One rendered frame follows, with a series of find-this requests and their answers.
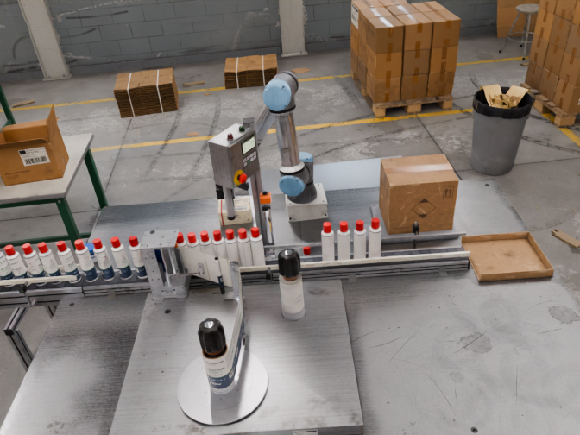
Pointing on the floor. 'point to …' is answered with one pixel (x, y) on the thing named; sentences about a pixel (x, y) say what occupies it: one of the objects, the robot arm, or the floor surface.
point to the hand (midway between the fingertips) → (235, 208)
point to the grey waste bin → (495, 143)
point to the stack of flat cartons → (146, 92)
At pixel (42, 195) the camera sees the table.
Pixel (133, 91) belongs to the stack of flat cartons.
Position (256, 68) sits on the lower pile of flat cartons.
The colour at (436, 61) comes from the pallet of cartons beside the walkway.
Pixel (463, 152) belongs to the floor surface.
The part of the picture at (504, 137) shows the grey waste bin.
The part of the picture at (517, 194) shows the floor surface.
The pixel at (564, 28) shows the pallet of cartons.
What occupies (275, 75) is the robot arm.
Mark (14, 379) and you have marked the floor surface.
